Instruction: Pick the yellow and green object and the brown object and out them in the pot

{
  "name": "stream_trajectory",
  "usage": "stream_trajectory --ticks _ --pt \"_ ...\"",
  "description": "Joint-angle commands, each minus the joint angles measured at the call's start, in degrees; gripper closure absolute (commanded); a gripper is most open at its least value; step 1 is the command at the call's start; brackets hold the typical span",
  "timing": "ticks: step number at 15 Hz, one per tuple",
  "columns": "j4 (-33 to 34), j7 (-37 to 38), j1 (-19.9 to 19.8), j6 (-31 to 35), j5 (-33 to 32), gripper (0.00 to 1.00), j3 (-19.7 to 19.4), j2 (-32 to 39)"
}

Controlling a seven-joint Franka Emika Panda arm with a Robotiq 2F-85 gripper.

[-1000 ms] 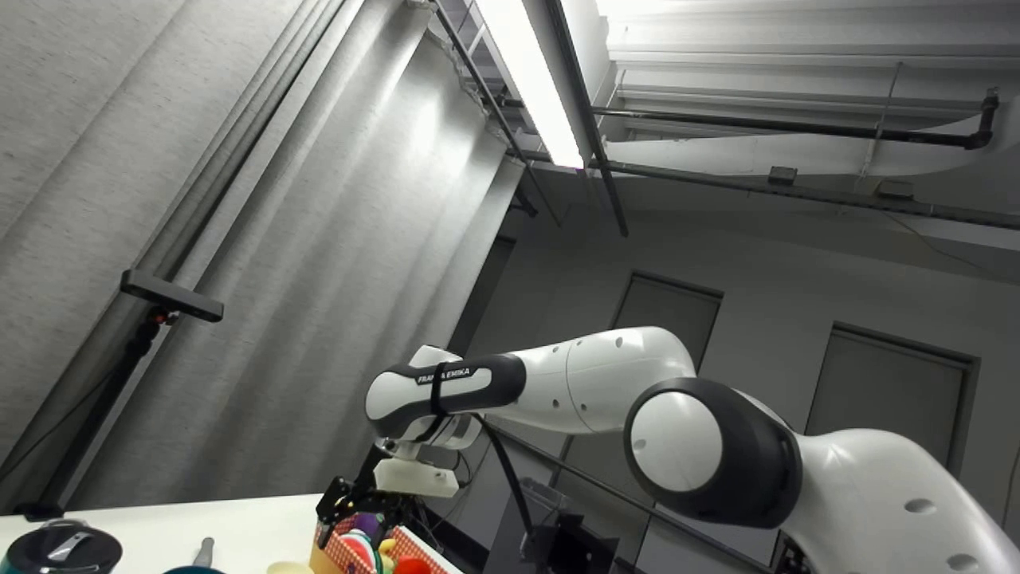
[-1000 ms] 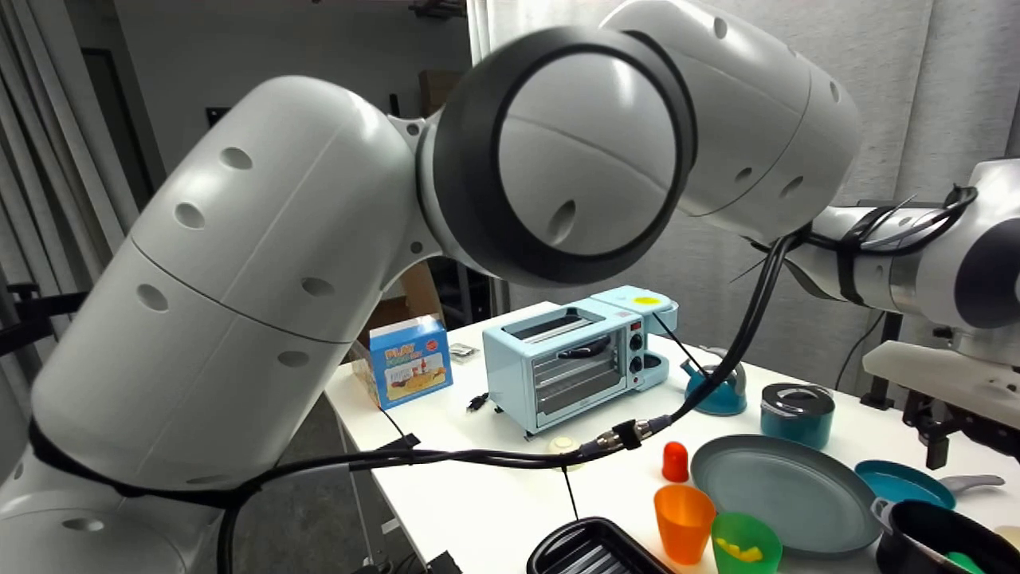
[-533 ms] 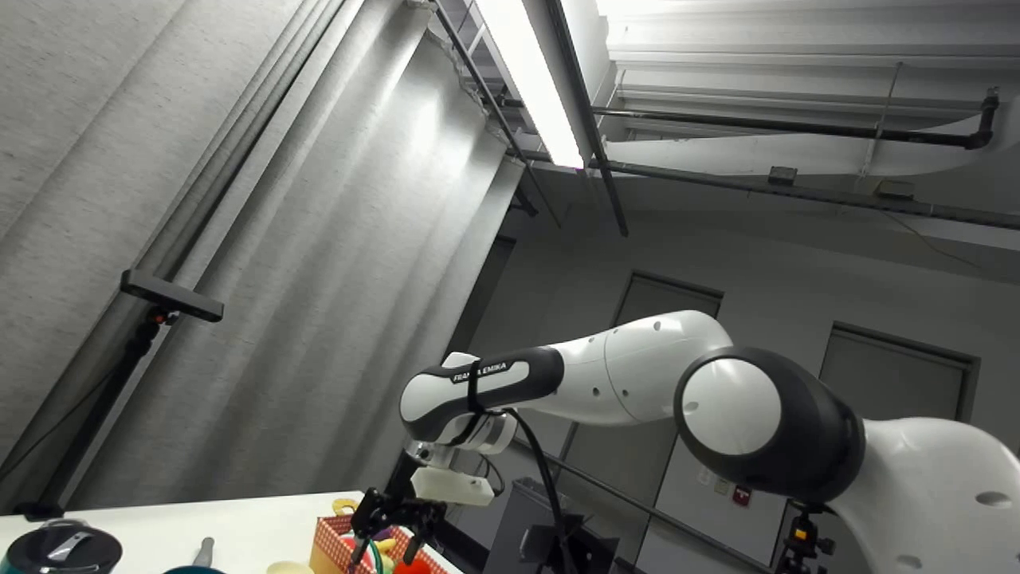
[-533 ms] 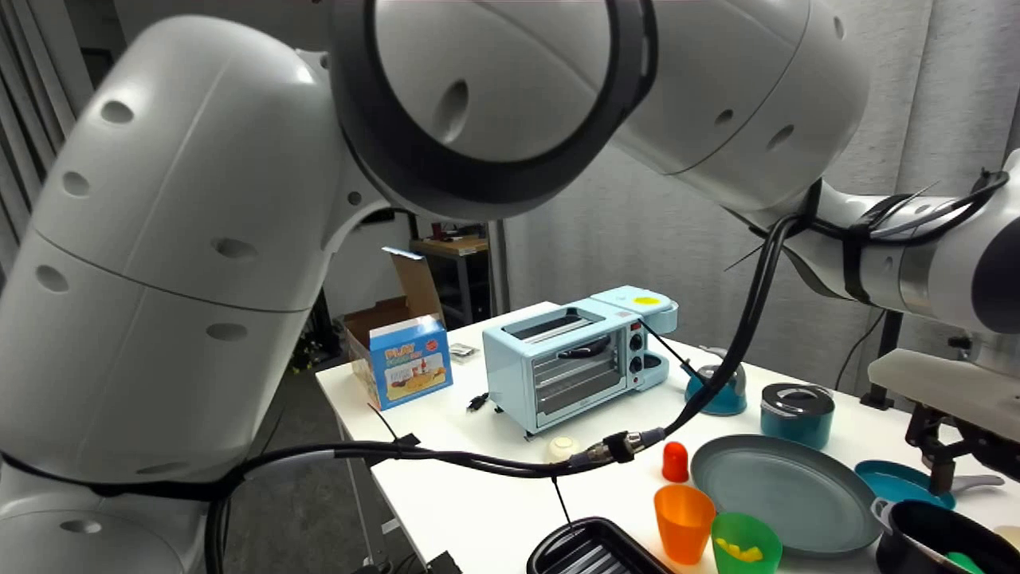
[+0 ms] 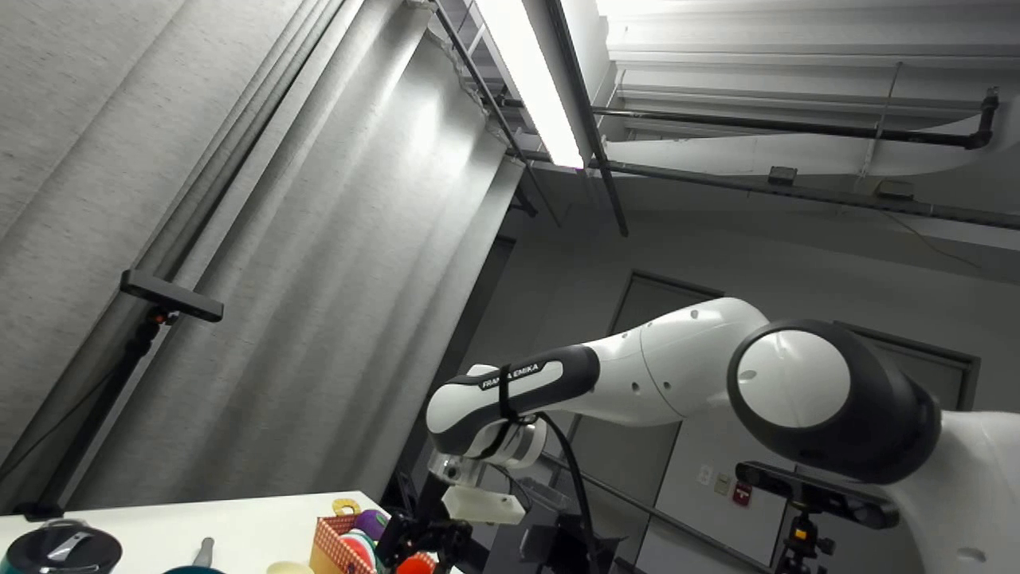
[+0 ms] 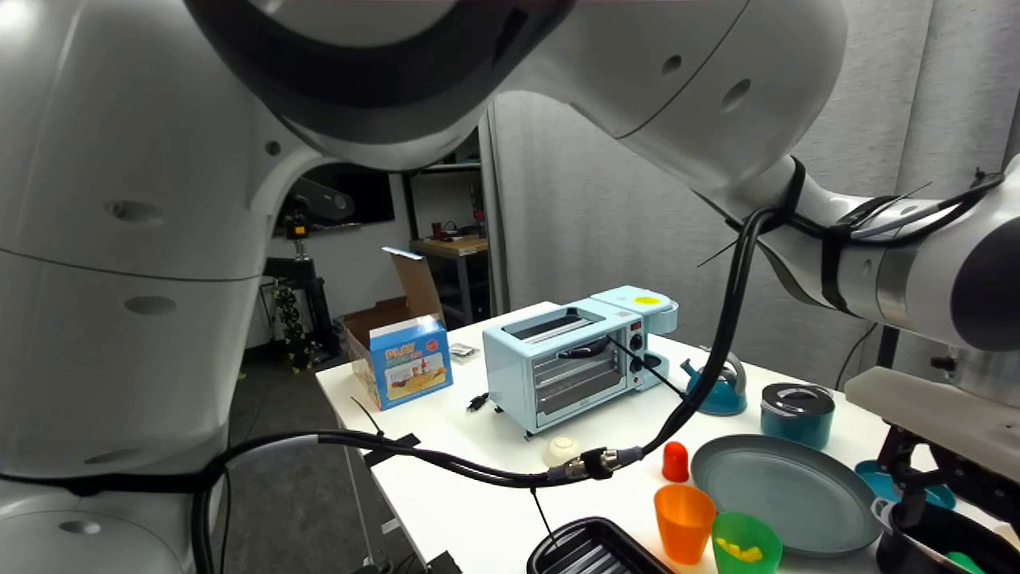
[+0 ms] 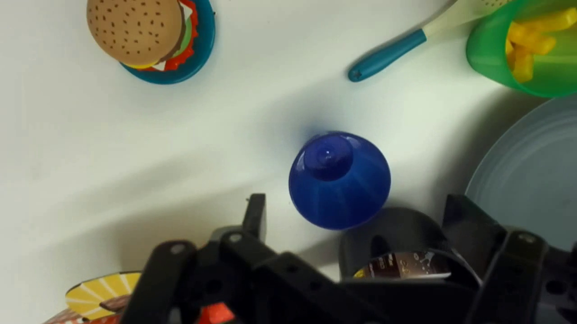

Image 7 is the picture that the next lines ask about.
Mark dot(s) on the green plastic cup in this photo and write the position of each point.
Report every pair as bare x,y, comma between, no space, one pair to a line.
542,84

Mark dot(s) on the large grey-blue plate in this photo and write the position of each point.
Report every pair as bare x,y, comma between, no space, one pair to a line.
535,172

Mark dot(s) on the translucent blue cup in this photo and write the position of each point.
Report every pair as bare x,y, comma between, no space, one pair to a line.
340,185

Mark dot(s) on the toy burger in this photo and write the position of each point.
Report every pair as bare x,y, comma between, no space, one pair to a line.
132,28

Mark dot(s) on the orange yellow printed toy box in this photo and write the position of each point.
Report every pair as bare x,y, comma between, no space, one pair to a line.
96,293

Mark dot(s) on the black pot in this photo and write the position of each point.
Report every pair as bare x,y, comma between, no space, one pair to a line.
403,230

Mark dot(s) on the yellow toy fries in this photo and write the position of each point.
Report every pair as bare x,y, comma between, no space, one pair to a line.
524,41

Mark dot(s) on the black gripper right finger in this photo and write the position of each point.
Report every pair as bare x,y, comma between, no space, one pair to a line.
511,270

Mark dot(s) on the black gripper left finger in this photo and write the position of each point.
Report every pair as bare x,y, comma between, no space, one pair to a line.
181,280

